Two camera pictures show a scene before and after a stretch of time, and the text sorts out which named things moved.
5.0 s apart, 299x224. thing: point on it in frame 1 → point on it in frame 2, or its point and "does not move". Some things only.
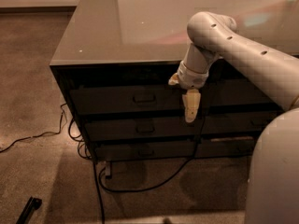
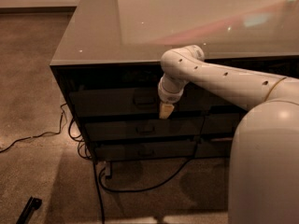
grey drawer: [229, 122] does not move
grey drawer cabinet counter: [124, 44] does not move
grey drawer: [142, 127] does not move
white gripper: [192, 77] → [167, 96]
